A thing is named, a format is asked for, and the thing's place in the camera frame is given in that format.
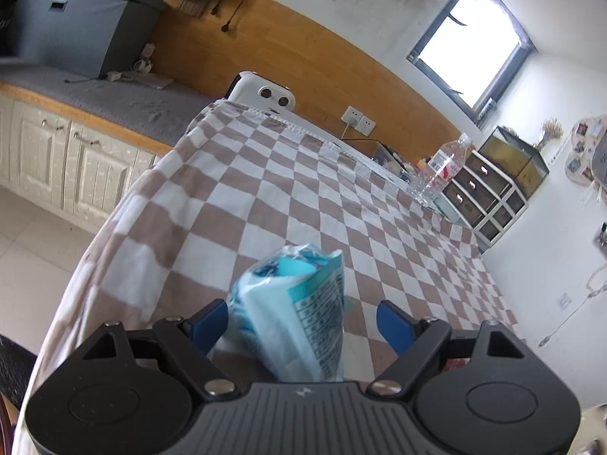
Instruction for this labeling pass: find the white drawer unit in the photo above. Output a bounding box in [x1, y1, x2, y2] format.
[443, 150, 530, 248]

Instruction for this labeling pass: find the clear plastic water bottle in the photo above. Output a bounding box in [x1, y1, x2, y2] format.
[408, 133, 473, 207]

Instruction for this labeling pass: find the glass fish tank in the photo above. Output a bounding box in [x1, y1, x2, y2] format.
[477, 126, 551, 198]

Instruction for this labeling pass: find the brown white checkered tablecloth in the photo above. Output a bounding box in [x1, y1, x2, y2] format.
[12, 99, 521, 455]

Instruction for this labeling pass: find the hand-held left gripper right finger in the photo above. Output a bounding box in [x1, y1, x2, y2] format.
[367, 301, 534, 398]

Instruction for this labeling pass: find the light blue tissue packet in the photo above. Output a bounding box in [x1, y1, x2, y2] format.
[211, 243, 345, 384]

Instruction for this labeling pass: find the white wall socket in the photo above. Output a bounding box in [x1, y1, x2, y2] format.
[342, 105, 377, 135]

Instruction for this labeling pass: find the grey counter mat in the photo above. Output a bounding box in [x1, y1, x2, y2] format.
[0, 63, 215, 147]

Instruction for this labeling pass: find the grey storage box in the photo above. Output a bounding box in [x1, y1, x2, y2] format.
[8, 0, 167, 79]

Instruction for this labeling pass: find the black stool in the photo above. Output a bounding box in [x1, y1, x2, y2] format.
[0, 335, 37, 409]

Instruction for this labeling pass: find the dried flower bunch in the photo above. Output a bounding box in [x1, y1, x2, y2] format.
[533, 118, 565, 151]

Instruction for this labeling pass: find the black hanging cable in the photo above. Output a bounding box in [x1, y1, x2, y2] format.
[221, 0, 252, 32]

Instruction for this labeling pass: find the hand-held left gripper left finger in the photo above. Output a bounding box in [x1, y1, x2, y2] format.
[76, 300, 241, 399]

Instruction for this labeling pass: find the dark framed window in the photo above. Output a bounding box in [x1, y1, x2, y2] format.
[406, 0, 537, 130]

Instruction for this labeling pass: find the white cabinet unit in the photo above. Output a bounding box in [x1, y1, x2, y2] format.
[0, 89, 158, 236]

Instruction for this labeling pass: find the clear plastic box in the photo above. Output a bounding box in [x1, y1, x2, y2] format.
[372, 141, 419, 182]

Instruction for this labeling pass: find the round photo board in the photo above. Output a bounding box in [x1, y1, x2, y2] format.
[566, 114, 607, 188]

